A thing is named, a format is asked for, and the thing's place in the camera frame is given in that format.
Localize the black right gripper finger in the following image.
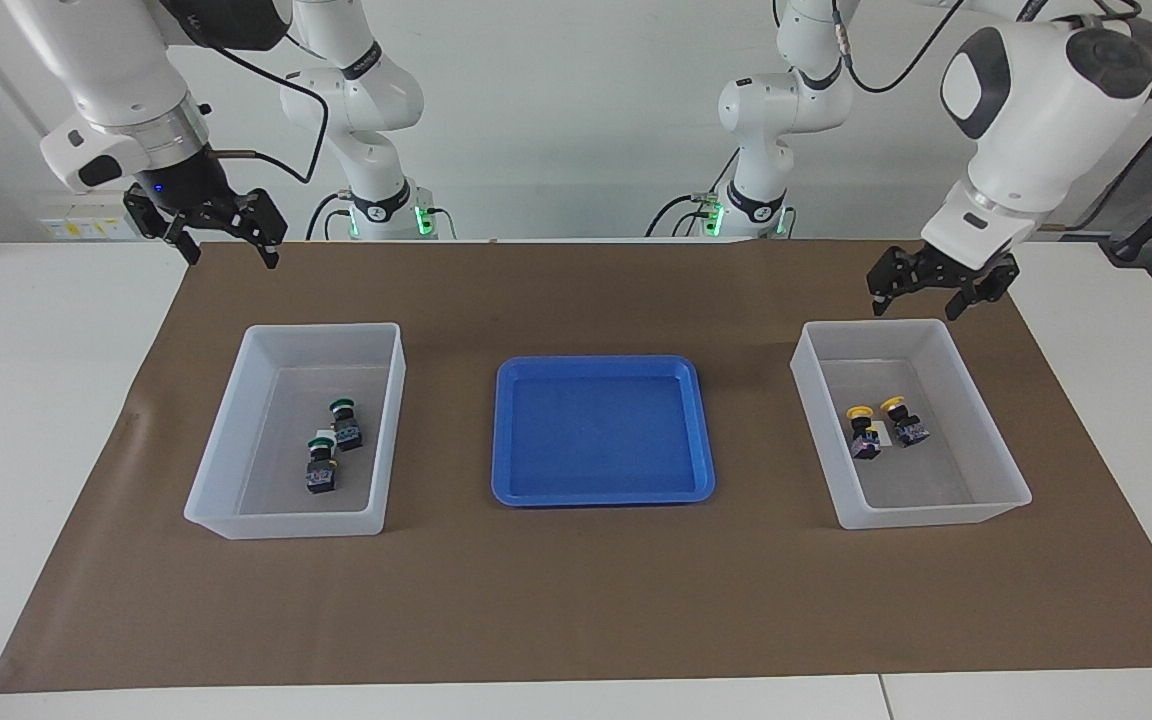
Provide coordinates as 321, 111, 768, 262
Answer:
239, 187, 290, 269
122, 189, 203, 267

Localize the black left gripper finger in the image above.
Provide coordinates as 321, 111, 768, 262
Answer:
865, 249, 922, 318
945, 254, 1021, 322

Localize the yellow push button switch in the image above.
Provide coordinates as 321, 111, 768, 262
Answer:
846, 404, 884, 462
881, 396, 930, 448

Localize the green push button switch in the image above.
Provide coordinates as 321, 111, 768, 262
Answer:
327, 398, 365, 453
304, 435, 340, 496

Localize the translucent white plastic box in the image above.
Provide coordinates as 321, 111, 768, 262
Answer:
790, 319, 1033, 531
183, 322, 407, 541

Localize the blue plastic tray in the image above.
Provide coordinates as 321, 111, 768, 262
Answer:
491, 355, 717, 508

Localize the brown table mat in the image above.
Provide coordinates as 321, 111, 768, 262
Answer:
0, 240, 1152, 694

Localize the black right base cable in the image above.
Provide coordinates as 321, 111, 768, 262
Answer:
304, 190, 458, 241

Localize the black base cable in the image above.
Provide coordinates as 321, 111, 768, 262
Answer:
644, 148, 797, 241
304, 190, 458, 241

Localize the white wall socket strip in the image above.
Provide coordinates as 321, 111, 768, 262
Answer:
39, 195, 142, 241

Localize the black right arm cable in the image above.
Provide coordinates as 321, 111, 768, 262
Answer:
161, 0, 330, 187

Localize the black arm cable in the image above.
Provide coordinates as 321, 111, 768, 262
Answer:
161, 0, 330, 187
829, 0, 1152, 236

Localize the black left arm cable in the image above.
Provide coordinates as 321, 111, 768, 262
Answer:
829, 0, 1152, 236

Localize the black left base cable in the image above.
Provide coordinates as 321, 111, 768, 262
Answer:
644, 148, 797, 241

